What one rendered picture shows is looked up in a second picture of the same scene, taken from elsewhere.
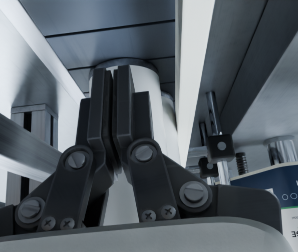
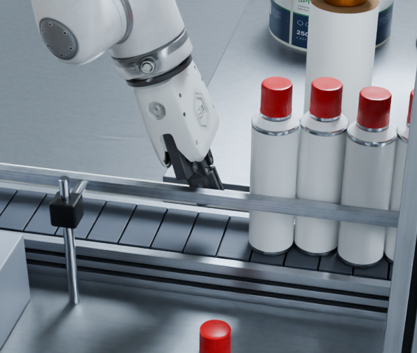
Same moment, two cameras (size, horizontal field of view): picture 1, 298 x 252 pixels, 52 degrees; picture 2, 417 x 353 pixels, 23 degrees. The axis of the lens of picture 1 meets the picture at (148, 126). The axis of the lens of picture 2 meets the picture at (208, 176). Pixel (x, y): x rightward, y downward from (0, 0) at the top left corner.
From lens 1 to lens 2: 1.18 m
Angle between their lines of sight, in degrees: 93
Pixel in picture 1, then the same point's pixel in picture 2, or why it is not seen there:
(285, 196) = not seen: outside the picture
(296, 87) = not seen: hidden behind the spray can
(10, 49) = (272, 335)
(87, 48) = (233, 246)
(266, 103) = not seen: hidden behind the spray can
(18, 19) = (201, 259)
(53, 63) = (242, 264)
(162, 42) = (243, 224)
